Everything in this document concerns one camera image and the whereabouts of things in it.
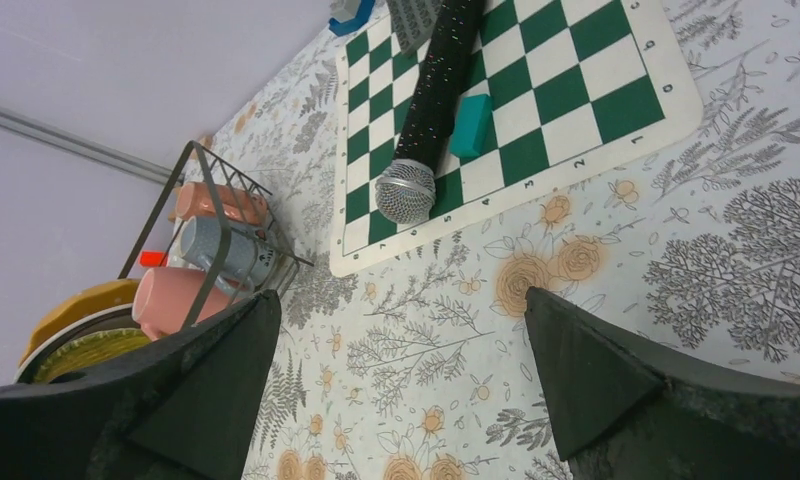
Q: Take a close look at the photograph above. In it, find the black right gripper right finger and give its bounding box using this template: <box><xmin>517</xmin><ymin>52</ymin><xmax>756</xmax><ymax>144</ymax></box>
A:
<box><xmin>525</xmin><ymin>287</ymin><xmax>800</xmax><ymax>479</ymax></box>

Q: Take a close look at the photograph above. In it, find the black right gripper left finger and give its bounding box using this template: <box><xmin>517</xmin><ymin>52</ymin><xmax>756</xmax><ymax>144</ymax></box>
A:
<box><xmin>0</xmin><ymin>290</ymin><xmax>282</xmax><ymax>479</ymax></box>

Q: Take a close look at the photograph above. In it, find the orange dotted scalloped plate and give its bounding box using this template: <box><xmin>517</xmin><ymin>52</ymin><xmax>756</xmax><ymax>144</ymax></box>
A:
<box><xmin>19</xmin><ymin>278</ymin><xmax>140</xmax><ymax>366</ymax></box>

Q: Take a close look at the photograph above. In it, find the white plate green red rim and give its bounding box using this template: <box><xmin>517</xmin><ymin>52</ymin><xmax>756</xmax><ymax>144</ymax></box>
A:
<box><xmin>13</xmin><ymin>304</ymin><xmax>137</xmax><ymax>383</ymax></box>

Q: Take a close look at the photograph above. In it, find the woven bamboo tray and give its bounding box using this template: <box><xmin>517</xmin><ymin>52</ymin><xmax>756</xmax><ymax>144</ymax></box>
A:
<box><xmin>31</xmin><ymin>328</ymin><xmax>151</xmax><ymax>384</ymax></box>

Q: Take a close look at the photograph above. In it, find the pink ceramic mug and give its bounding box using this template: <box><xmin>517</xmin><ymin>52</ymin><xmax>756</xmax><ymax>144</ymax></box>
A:
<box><xmin>131</xmin><ymin>266</ymin><xmax>242</xmax><ymax>342</ymax></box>

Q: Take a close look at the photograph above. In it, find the grey dotted mug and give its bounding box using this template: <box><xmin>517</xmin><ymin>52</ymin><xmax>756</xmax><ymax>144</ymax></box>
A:
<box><xmin>177</xmin><ymin>216</ymin><xmax>277</xmax><ymax>298</ymax></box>

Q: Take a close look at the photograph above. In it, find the salmon ceramic mug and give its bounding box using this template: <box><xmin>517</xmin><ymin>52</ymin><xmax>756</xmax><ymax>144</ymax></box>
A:
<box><xmin>174</xmin><ymin>182</ymin><xmax>268</xmax><ymax>226</ymax></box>

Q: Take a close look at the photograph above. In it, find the teal rectangular block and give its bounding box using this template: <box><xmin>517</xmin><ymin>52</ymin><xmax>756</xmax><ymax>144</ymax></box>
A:
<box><xmin>449</xmin><ymin>94</ymin><xmax>492</xmax><ymax>158</ymax></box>

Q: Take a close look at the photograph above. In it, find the green white chessboard mat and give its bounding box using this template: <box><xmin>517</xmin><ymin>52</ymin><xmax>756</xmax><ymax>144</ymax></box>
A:
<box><xmin>329</xmin><ymin>1</ymin><xmax>703</xmax><ymax>277</ymax></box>

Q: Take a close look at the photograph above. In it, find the blue grey toy brick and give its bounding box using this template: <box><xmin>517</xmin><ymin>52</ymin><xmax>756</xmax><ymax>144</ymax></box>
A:
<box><xmin>328</xmin><ymin>0</ymin><xmax>375</xmax><ymax>36</ymax></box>

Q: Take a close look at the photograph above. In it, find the grey studded building plate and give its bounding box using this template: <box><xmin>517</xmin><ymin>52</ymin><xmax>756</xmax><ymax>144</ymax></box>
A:
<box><xmin>386</xmin><ymin>0</ymin><xmax>442</xmax><ymax>55</ymax></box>

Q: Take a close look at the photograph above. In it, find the black wire dish rack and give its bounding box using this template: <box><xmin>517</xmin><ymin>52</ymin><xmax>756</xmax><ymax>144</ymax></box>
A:
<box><xmin>118</xmin><ymin>141</ymin><xmax>314</xmax><ymax>330</ymax></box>

